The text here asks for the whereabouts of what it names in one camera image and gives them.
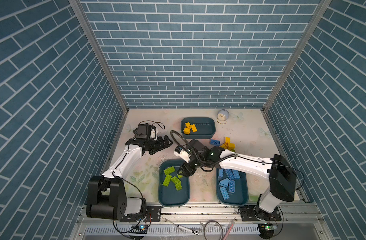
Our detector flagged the teal container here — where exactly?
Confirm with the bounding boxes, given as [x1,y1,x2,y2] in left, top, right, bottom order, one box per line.
[158,159,190,207]
[216,169,249,206]
[181,117,216,139]

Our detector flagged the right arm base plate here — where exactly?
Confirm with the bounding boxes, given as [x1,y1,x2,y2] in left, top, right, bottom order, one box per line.
[238,205,282,222]

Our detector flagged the right teal container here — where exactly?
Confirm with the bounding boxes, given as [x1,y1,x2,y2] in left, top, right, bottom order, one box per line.
[216,169,249,206]

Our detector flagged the blue lego brick long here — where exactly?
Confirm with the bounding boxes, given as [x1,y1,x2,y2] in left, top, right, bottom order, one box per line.
[218,169,224,180]

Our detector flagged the blue lego plate upside-down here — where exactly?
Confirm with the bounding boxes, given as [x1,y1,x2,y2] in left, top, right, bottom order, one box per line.
[209,139,220,147]

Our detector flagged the blue lego plate narrow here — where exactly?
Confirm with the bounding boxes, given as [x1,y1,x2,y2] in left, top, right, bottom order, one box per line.
[219,187,229,200]

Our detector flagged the back teal container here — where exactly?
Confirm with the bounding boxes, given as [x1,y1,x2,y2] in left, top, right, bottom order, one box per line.
[181,117,216,139]

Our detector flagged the left teal container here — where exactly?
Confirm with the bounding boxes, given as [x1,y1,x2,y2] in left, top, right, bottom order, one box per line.
[158,159,190,207]

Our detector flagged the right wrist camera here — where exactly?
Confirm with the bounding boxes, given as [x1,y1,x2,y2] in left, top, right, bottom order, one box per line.
[174,146,191,163]

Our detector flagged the small white clock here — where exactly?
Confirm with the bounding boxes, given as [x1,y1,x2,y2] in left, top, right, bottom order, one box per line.
[216,109,229,125]

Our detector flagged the green lego brick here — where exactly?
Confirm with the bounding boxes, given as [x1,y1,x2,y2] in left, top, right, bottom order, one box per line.
[164,166,176,176]

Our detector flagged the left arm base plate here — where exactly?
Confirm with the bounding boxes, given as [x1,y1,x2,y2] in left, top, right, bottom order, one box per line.
[120,206,162,223]

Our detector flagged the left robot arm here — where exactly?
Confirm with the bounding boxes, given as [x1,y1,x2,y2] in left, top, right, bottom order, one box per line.
[86,123,173,221]

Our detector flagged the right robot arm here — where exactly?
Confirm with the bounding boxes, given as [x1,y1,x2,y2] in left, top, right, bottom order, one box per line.
[170,130,301,221]

